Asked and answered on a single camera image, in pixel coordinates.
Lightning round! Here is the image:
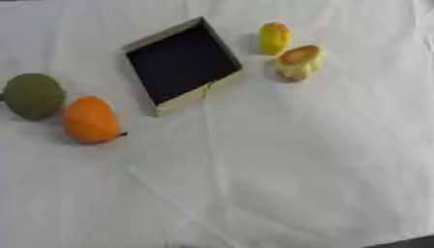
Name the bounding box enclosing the yellow oval toy fruit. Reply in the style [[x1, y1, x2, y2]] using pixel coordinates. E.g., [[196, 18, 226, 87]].
[[258, 21, 294, 56]]

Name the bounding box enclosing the tan cardboard box black inside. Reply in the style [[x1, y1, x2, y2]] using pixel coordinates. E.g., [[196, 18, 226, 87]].
[[120, 15, 246, 117]]

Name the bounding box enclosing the green round toy fruit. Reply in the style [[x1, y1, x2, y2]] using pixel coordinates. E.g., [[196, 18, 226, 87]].
[[0, 73, 68, 122]]

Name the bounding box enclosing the orange toy fruit with stem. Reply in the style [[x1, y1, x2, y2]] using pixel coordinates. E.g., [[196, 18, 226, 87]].
[[59, 95, 129, 145]]

